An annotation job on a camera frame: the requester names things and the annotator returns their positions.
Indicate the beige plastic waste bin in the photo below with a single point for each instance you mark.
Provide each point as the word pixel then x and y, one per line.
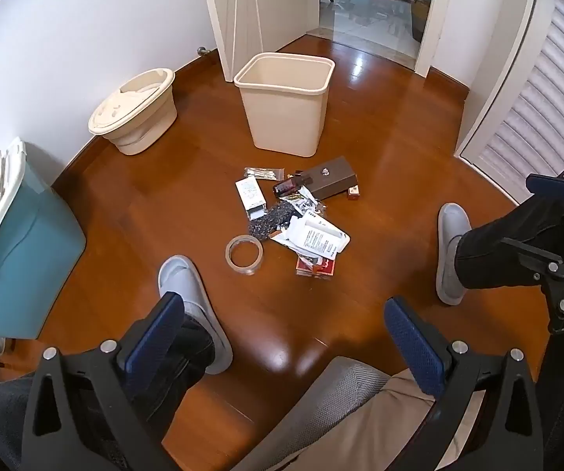
pixel 287 108

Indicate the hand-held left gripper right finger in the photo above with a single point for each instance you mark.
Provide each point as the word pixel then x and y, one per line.
pixel 412 341

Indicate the person's grey slipper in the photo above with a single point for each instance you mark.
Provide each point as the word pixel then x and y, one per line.
pixel 186 284
pixel 451 235

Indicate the person's leg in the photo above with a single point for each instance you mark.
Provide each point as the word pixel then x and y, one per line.
pixel 507 225
pixel 184 353

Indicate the teal storage box white lid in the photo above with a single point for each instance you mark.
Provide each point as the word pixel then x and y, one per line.
pixel 32 255

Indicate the white louvered closet door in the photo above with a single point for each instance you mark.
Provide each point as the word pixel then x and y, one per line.
pixel 542 108

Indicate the person's left leg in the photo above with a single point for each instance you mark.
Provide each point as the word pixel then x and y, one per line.
pixel 184 353

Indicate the white printed envelope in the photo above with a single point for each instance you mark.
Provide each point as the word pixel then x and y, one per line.
pixel 319 238

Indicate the beige tub with lid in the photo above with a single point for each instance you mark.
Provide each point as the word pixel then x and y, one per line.
pixel 132 113

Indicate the red flat boxes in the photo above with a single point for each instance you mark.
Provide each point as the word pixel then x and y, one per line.
pixel 323 267

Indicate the person's left grey slipper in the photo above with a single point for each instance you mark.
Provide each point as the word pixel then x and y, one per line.
pixel 186 284

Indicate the clear tape roll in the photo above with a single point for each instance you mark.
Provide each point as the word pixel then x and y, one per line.
pixel 257 257

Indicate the dark patterned bag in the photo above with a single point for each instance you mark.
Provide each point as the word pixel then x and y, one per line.
pixel 269 221

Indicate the small red box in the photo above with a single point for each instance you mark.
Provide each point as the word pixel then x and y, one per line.
pixel 353 192

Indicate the brown cardboard box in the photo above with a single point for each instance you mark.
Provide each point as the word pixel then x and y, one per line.
pixel 331 176

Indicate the person's right leg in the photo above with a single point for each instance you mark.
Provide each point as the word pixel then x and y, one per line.
pixel 507 225

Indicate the brown glass bottle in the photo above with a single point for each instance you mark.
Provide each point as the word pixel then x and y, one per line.
pixel 289 186

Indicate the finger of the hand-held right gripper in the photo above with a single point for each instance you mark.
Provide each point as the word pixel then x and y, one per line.
pixel 527 250
pixel 549 185

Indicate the white packet box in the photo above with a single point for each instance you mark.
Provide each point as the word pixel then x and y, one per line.
pixel 250 196

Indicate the dark blue printed packet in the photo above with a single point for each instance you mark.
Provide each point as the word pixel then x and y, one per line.
pixel 304 203

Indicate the person's right grey slipper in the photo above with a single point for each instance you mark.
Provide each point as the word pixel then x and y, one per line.
pixel 451 235

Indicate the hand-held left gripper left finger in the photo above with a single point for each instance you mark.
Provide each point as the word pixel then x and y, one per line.
pixel 157 331

